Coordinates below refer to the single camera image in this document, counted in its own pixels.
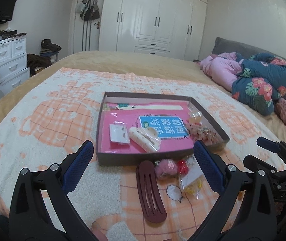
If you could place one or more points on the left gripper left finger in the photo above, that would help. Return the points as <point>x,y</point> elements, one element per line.
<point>29,218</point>

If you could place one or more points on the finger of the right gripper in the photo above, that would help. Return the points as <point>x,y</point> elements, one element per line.
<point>272,146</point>
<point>253,164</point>

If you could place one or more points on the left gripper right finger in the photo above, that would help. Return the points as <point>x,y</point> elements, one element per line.
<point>244,209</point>

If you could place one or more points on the clear bag necklace card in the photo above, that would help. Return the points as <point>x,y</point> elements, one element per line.
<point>193,174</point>

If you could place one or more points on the yellow rings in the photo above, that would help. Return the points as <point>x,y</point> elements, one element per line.
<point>193,189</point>

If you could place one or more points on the maroon hair clip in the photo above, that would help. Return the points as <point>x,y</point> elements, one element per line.
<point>148,193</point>

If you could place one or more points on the right hand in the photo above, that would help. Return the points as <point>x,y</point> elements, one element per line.
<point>280,208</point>

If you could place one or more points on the left hand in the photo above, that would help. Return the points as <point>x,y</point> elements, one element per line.
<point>96,230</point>

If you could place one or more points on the clear speckled hair claw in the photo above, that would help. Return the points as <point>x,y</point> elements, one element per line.
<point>201,132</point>

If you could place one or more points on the blue floral quilt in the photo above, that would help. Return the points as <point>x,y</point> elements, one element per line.
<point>261,82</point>

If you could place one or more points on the orange white patterned blanket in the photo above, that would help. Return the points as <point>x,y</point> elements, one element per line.
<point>55,118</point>

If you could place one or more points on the pink book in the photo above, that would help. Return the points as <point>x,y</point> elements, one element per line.
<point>162,121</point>

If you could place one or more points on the cream hair claw clip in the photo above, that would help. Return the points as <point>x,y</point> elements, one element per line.
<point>146,138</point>

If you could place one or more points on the tan bedspread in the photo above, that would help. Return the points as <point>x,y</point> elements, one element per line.
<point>114,62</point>

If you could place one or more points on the grey headboard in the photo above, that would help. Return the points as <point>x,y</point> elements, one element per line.
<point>222,45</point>

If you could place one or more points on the brown cardboard tray box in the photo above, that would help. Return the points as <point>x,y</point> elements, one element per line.
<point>110,159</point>

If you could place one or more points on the white earring card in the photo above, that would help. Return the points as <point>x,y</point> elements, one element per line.
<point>119,134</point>

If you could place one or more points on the brown clothes heap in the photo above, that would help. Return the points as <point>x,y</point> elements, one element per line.
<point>34,61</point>

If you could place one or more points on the white drawer cabinet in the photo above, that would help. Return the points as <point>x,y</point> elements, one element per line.
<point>13,63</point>

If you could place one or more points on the white wardrobe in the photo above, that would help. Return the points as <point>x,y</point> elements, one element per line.
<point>168,28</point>

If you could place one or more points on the dark clothes pile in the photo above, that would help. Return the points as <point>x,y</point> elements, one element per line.
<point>48,47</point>

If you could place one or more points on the white door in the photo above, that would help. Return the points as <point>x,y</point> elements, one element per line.
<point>83,35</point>

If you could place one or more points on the hanging bags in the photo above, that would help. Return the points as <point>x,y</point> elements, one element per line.
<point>88,10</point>

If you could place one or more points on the pearl bead bracelet bag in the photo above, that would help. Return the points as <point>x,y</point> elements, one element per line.
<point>195,117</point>

